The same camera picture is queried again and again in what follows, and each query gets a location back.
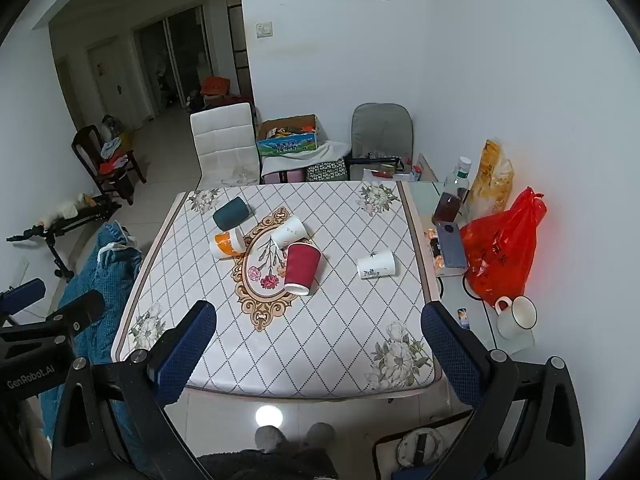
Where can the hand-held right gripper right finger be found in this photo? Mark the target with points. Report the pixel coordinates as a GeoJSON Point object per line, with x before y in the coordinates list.
{"type": "Point", "coordinates": [450, 352]}

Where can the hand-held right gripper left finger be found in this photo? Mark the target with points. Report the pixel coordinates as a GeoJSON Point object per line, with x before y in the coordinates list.
{"type": "Point", "coordinates": [184, 357]}

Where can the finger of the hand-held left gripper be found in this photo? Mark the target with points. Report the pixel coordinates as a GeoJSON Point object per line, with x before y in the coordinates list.
{"type": "Point", "coordinates": [22, 294]}
{"type": "Point", "coordinates": [80, 308]}

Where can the white paper cup green print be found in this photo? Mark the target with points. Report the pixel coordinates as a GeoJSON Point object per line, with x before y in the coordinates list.
{"type": "Point", "coordinates": [376, 265]}

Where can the orange and white paper cup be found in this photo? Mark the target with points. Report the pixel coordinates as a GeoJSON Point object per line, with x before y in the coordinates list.
{"type": "Point", "coordinates": [226, 244]}

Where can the red ribbed paper cup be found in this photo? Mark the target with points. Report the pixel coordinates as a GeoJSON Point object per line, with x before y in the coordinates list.
{"type": "Point", "coordinates": [301, 267]}

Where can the dark teal cup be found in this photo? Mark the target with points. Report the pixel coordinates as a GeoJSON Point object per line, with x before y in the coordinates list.
{"type": "Point", "coordinates": [230, 213]}

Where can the small printed card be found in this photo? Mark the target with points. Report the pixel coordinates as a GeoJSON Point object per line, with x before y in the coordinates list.
{"type": "Point", "coordinates": [463, 318]}

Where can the blue blanket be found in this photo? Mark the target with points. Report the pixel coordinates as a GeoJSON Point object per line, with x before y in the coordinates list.
{"type": "Point", "coordinates": [116, 272]}

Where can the white enamel mug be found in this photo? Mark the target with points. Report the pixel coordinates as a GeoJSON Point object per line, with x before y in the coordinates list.
{"type": "Point", "coordinates": [519, 317]}

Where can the black folding stand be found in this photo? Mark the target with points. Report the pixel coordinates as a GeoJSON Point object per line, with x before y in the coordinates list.
{"type": "Point", "coordinates": [75, 220]}

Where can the grey smartphone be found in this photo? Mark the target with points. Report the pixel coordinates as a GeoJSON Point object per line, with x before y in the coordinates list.
{"type": "Point", "coordinates": [451, 246]}

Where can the floral diamond pattern tablecloth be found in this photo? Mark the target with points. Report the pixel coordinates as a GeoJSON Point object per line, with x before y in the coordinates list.
{"type": "Point", "coordinates": [345, 325]}

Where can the red plastic bag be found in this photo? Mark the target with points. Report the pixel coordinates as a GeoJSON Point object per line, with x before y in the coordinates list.
{"type": "Point", "coordinates": [500, 252]}

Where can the person's grey slipper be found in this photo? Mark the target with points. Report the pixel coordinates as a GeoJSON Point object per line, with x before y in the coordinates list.
{"type": "Point", "coordinates": [320, 434]}
{"type": "Point", "coordinates": [270, 437]}

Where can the person's dark trousers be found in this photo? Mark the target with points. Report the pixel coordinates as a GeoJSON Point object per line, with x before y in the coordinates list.
{"type": "Point", "coordinates": [265, 466]}

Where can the clear bottle with brown liquid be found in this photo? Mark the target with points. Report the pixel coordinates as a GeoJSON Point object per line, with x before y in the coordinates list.
{"type": "Point", "coordinates": [448, 205]}

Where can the pile of clothes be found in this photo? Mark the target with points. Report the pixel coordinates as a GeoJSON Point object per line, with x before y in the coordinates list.
{"type": "Point", "coordinates": [114, 152]}

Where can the dark wooden chair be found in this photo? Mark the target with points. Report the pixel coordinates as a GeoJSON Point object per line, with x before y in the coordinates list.
{"type": "Point", "coordinates": [87, 147]}

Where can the yellow snack bag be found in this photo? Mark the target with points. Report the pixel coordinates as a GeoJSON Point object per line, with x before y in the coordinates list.
{"type": "Point", "coordinates": [492, 180]}

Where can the pink box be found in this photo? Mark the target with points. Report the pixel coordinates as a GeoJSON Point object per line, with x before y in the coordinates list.
{"type": "Point", "coordinates": [283, 177]}

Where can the white padded chair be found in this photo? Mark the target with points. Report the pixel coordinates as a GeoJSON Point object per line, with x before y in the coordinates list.
{"type": "Point", "coordinates": [225, 142]}

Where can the black and white patterned bag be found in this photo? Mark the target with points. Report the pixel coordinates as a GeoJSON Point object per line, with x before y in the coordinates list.
{"type": "Point", "coordinates": [326, 170]}

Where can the beige interior door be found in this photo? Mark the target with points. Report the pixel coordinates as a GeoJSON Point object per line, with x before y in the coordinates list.
{"type": "Point", "coordinates": [112, 85]}

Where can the grey cushioned chair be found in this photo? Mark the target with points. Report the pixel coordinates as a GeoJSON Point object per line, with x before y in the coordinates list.
{"type": "Point", "coordinates": [381, 130]}

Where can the white cloth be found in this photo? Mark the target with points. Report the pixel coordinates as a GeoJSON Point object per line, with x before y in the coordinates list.
{"type": "Point", "coordinates": [330, 152]}

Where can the printed cardboard box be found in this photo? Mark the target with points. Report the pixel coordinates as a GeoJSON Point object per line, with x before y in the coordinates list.
{"type": "Point", "coordinates": [287, 147]}

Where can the orange bag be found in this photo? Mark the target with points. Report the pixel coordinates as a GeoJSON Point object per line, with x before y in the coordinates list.
{"type": "Point", "coordinates": [215, 86]}

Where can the sliding glass door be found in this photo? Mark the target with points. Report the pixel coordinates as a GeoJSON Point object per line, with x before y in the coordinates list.
{"type": "Point", "coordinates": [172, 60]}

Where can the white wall switch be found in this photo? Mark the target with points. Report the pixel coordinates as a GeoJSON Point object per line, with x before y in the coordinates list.
{"type": "Point", "coordinates": [264, 30]}

